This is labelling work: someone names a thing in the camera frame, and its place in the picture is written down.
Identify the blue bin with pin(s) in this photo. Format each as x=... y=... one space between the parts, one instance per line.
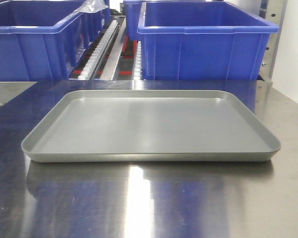
x=41 y=39
x=132 y=11
x=196 y=40
x=96 y=21

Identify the blue bin front right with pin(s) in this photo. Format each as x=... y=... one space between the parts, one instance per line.
x=196 y=40

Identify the clear plastic bag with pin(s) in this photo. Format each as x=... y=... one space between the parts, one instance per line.
x=92 y=6

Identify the blue bin front left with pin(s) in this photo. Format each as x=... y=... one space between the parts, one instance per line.
x=41 y=39

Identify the blue bin rear left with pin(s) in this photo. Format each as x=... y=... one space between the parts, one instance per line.
x=96 y=21

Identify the blue bin rear right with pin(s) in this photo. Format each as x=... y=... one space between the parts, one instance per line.
x=132 y=11

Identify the grey metal tray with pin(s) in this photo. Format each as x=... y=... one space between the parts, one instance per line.
x=150 y=125

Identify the white roller track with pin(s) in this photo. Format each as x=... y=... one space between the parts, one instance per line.
x=91 y=67

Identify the steel centre divider rail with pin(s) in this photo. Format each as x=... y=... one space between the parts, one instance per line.
x=111 y=67

